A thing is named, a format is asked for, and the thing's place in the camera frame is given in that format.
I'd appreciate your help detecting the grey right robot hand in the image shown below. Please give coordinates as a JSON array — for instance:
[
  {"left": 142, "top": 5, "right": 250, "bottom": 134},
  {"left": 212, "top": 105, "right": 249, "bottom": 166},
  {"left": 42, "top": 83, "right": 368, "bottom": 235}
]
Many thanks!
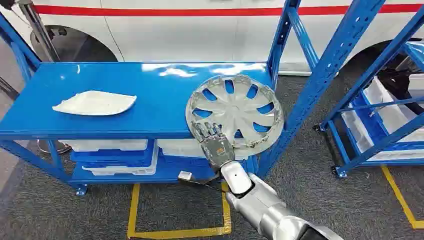
[{"left": 191, "top": 120, "right": 236, "bottom": 170}]

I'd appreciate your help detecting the silver plastic wheel hubcap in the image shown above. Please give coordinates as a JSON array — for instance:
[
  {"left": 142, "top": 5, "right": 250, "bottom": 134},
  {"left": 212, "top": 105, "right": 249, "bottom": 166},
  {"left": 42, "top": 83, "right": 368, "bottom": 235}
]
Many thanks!
[{"left": 185, "top": 74, "right": 285, "bottom": 159}]

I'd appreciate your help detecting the white plastic storage bin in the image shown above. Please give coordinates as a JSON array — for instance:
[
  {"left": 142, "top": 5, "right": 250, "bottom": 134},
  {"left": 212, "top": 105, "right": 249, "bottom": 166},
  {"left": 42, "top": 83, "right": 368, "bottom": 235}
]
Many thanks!
[
  {"left": 58, "top": 139, "right": 149, "bottom": 153},
  {"left": 341, "top": 73, "right": 424, "bottom": 162},
  {"left": 156, "top": 138, "right": 250, "bottom": 160},
  {"left": 81, "top": 142, "right": 160, "bottom": 177}
]

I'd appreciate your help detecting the yellow floor tape outline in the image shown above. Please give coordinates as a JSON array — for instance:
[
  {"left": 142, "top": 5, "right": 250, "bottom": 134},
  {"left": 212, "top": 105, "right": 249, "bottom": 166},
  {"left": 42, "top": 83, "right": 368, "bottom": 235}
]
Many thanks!
[
  {"left": 126, "top": 182, "right": 233, "bottom": 240},
  {"left": 380, "top": 165, "right": 424, "bottom": 230}
]

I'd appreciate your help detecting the blue metal shelf rack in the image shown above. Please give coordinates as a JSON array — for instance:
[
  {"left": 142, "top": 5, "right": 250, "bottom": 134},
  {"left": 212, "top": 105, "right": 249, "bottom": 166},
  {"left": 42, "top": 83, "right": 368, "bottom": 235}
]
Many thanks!
[
  {"left": 0, "top": 0, "right": 387, "bottom": 197},
  {"left": 313, "top": 9, "right": 424, "bottom": 180}
]

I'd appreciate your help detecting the white car with red stripe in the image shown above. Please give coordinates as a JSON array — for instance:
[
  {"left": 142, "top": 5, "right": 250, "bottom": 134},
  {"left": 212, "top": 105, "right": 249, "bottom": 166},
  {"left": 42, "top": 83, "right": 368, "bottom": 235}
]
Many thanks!
[{"left": 0, "top": 0, "right": 424, "bottom": 78}]

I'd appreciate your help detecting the white plastic car trim panel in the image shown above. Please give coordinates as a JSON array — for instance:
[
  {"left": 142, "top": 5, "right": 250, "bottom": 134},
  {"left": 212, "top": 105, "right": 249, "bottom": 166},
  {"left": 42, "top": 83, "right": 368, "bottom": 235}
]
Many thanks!
[{"left": 51, "top": 90, "right": 138, "bottom": 117}]

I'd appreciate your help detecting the metal stand pole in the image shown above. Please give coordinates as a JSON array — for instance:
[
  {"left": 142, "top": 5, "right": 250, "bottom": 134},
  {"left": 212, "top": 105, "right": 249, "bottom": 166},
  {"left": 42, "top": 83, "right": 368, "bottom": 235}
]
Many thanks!
[{"left": 17, "top": 0, "right": 62, "bottom": 64}]

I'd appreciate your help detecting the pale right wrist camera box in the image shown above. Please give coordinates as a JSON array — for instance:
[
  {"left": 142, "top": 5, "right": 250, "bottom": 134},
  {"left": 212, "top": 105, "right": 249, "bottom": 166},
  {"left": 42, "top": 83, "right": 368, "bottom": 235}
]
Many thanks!
[{"left": 178, "top": 170, "right": 194, "bottom": 183}]

